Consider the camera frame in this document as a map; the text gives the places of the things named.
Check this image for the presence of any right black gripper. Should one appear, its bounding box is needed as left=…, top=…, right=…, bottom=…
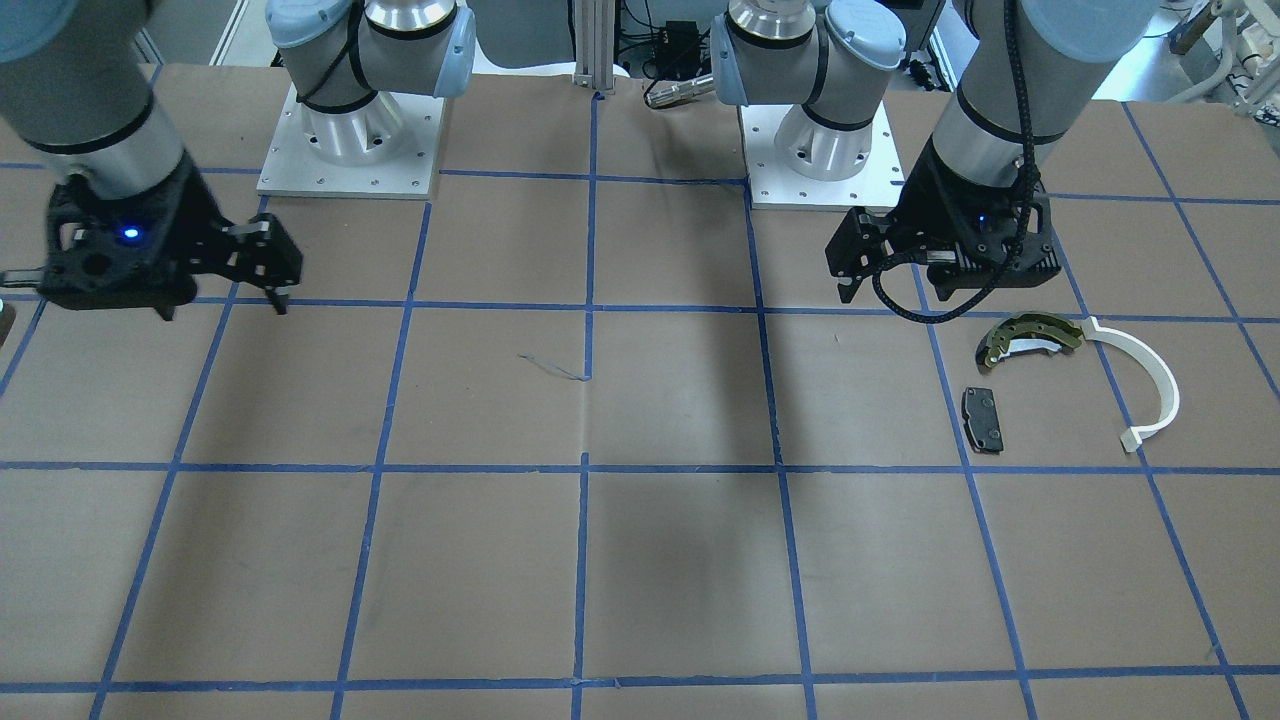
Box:
left=42, top=160, right=305, bottom=322

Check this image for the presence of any silver cylinder tool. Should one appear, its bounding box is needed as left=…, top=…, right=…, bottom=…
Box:
left=643, top=73, right=716, bottom=110

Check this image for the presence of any aluminium frame post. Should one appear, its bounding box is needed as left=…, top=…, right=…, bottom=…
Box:
left=570, top=0, right=618, bottom=96

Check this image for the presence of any olive brake shoe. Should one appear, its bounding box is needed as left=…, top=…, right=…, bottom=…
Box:
left=975, top=311, right=1085, bottom=370

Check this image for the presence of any white curved plastic bracket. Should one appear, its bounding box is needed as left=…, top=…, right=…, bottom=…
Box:
left=1082, top=316, right=1181, bottom=454

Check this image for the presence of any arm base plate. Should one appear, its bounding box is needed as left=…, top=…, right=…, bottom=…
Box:
left=256, top=91, right=447, bottom=201
left=739, top=104, right=905, bottom=213

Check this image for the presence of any black brake pad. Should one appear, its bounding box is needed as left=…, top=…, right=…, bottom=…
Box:
left=961, top=387, right=1005, bottom=454

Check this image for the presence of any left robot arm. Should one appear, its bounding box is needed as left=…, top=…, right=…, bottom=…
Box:
left=709, top=1, right=1156, bottom=313

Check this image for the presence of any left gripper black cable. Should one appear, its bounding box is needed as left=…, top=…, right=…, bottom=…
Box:
left=872, top=0, right=1043, bottom=324

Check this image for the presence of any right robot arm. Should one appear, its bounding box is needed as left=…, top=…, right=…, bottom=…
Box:
left=3, top=1, right=477, bottom=320

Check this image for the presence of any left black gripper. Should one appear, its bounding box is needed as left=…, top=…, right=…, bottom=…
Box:
left=826, top=141, right=1061, bottom=304

